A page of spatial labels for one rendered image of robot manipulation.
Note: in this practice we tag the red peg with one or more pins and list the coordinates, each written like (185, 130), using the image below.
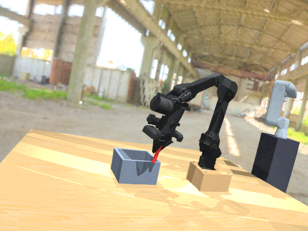
(156, 155)

